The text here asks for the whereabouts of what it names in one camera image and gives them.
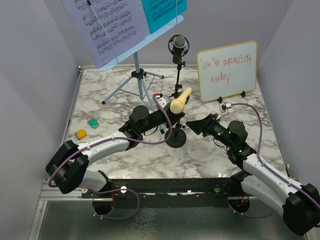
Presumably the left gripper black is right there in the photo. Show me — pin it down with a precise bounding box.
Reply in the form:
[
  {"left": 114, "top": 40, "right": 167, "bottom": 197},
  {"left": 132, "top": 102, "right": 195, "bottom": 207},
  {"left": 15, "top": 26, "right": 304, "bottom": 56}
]
[{"left": 140, "top": 106, "right": 185, "bottom": 135}]

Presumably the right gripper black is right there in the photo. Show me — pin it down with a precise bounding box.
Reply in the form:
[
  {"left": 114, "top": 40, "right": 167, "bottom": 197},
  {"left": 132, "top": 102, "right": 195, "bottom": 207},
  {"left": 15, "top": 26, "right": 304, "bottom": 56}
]
[{"left": 186, "top": 113, "right": 234, "bottom": 149}]

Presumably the black round-base mic stand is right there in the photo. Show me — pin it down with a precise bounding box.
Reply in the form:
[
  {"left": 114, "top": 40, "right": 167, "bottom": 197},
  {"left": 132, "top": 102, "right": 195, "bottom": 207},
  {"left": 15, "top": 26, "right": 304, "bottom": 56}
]
[{"left": 166, "top": 120, "right": 187, "bottom": 148}]

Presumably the cream toy microphone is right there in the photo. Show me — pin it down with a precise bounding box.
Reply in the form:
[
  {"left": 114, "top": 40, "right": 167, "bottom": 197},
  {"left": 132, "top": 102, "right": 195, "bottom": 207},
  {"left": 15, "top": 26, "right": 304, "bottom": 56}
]
[{"left": 170, "top": 87, "right": 192, "bottom": 114}]

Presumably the black studio microphone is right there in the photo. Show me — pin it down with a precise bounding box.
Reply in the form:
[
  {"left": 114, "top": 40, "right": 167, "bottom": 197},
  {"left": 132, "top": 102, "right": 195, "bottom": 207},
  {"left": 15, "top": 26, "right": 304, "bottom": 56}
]
[{"left": 168, "top": 34, "right": 190, "bottom": 99}]

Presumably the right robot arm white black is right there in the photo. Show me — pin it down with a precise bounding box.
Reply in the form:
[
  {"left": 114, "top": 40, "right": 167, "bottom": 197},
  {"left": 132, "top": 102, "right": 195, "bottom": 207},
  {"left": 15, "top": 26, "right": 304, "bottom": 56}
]
[{"left": 186, "top": 114, "right": 320, "bottom": 236}]

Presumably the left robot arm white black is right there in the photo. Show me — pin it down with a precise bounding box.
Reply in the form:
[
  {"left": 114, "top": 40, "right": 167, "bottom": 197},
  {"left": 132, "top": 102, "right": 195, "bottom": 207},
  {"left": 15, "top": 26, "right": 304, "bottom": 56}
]
[{"left": 45, "top": 105, "right": 185, "bottom": 198}]

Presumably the light blue music stand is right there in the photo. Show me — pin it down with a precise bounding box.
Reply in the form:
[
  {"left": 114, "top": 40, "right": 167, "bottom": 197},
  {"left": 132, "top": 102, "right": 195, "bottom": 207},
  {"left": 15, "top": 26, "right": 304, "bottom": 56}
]
[{"left": 95, "top": 14, "right": 185, "bottom": 133}]

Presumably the green eraser block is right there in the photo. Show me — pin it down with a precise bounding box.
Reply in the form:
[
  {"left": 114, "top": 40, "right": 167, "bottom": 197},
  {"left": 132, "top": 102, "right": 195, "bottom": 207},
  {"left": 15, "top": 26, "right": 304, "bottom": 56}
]
[{"left": 87, "top": 117, "right": 100, "bottom": 129}]

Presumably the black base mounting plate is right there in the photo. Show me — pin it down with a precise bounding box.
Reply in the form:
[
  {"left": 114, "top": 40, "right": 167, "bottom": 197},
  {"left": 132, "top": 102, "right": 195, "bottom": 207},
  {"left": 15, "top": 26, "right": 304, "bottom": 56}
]
[{"left": 82, "top": 176, "right": 258, "bottom": 209}]

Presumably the yellow eraser block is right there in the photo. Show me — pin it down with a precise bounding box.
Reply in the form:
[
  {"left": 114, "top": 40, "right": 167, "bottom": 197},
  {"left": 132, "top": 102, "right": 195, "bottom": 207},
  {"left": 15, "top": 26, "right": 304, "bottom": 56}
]
[{"left": 74, "top": 129, "right": 87, "bottom": 140}]

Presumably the lilac sheet music page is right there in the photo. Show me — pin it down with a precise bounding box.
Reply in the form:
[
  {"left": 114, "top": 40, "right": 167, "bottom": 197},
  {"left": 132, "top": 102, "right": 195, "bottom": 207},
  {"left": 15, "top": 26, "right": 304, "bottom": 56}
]
[{"left": 62, "top": 0, "right": 146, "bottom": 68}]

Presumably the cyan sheet music page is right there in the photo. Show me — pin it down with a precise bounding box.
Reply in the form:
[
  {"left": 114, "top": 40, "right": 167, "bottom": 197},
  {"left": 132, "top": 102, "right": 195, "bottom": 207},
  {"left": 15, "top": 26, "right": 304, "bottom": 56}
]
[{"left": 141, "top": 0, "right": 188, "bottom": 34}]

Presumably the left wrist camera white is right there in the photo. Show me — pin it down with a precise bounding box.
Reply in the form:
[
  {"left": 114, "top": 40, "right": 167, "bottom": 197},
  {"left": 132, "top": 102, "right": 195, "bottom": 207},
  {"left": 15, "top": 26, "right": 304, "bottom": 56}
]
[{"left": 152, "top": 93, "right": 172, "bottom": 111}]

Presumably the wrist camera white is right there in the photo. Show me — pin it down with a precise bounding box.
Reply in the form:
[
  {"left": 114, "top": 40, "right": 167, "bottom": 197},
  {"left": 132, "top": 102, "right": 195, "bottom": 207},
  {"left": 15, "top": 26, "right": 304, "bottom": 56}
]
[
  {"left": 219, "top": 102, "right": 232, "bottom": 113},
  {"left": 152, "top": 93, "right": 172, "bottom": 111}
]

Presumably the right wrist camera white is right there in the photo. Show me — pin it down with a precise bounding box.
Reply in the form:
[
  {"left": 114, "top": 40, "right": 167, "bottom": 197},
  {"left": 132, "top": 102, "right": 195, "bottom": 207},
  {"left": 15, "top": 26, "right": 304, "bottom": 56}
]
[{"left": 219, "top": 102, "right": 232, "bottom": 113}]

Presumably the whiteboard with yellow frame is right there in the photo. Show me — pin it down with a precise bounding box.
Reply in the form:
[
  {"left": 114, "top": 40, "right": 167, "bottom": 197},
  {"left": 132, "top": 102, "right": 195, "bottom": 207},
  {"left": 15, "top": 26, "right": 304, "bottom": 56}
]
[{"left": 196, "top": 40, "right": 258, "bottom": 103}]

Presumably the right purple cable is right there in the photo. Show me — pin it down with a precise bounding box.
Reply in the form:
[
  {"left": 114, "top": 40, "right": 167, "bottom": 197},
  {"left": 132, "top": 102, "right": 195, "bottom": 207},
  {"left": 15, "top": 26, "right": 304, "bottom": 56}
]
[{"left": 228, "top": 102, "right": 320, "bottom": 218}]

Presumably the aluminium rail frame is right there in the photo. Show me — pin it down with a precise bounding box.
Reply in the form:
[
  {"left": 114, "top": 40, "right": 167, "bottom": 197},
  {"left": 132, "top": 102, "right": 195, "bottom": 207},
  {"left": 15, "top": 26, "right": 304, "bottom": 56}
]
[{"left": 27, "top": 65, "right": 84, "bottom": 240}]

